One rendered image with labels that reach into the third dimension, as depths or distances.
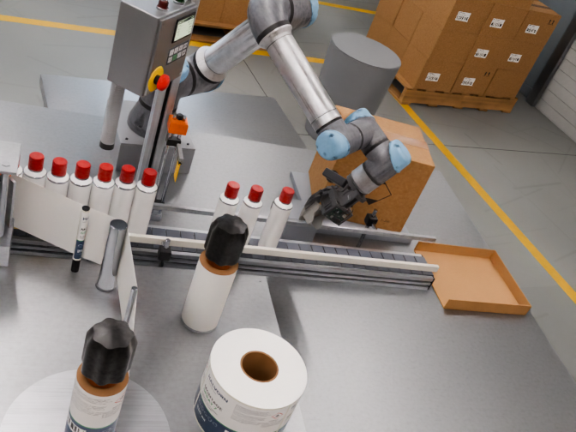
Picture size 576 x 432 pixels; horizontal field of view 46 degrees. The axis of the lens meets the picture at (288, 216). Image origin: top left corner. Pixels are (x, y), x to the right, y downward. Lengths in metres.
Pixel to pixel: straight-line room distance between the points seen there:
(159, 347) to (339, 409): 0.44
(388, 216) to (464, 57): 3.42
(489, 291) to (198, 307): 1.05
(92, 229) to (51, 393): 0.38
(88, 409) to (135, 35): 0.76
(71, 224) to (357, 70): 2.76
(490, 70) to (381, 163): 4.05
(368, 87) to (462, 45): 1.43
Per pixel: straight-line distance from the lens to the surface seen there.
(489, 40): 5.57
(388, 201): 2.16
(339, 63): 4.15
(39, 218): 1.66
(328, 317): 1.85
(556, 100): 6.50
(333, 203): 1.80
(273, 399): 1.34
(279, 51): 1.73
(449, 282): 2.19
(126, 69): 1.56
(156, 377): 1.50
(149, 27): 1.50
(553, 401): 2.04
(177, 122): 1.69
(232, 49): 2.00
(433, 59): 5.33
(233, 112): 2.59
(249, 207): 1.75
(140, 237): 1.75
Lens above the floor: 2.03
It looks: 34 degrees down
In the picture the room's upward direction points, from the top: 22 degrees clockwise
